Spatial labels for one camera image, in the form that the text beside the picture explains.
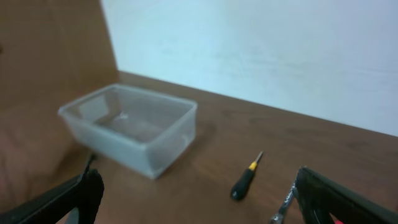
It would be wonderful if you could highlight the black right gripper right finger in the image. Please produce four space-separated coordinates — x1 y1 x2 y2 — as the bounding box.
294 167 397 224

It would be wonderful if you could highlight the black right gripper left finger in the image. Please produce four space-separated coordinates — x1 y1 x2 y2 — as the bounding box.
1 169 104 223

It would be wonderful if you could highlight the clear plastic container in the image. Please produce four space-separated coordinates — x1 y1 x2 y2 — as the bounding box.
58 83 198 179

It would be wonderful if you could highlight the silver combination wrench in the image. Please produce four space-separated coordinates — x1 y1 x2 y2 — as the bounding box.
269 182 295 224

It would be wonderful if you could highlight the black yellow screwdriver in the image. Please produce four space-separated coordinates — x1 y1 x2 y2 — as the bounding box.
230 151 264 201

